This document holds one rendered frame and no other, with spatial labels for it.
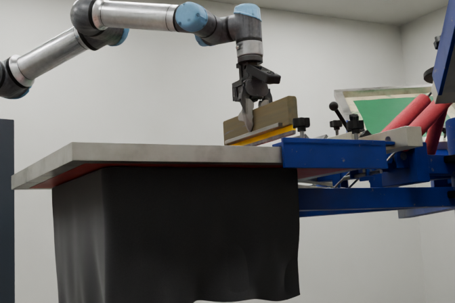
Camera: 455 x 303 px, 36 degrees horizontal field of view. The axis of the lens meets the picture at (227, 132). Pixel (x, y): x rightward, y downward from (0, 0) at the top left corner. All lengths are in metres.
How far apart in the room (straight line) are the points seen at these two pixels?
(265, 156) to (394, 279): 5.68
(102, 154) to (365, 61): 6.04
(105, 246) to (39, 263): 4.09
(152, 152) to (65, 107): 4.31
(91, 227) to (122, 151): 0.23
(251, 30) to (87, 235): 0.75
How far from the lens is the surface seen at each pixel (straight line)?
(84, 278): 1.64
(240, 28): 1.98
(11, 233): 2.25
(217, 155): 1.52
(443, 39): 1.70
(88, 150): 1.41
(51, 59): 2.32
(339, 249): 6.79
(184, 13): 1.90
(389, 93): 3.76
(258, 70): 1.91
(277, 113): 1.81
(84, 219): 1.62
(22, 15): 5.87
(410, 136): 1.78
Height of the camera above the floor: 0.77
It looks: 9 degrees up
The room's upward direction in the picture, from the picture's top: 3 degrees counter-clockwise
